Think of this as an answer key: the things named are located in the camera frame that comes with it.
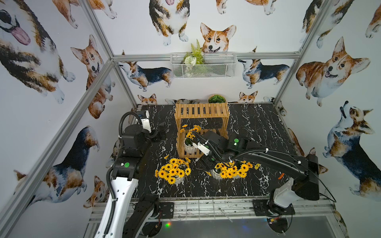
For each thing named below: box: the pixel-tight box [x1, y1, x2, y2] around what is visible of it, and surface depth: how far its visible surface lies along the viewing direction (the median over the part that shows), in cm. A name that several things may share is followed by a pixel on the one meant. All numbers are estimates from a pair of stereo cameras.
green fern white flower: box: [181, 38, 205, 67], surface depth 84 cm
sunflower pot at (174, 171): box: [154, 154, 192, 185], surface depth 74 cm
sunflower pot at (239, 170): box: [228, 160, 261, 180], surface depth 74 cm
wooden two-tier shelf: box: [174, 102, 230, 159], surface depth 83 cm
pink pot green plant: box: [207, 93, 227, 104], surface depth 112 cm
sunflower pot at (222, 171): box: [205, 161, 238, 180], surface depth 75 cm
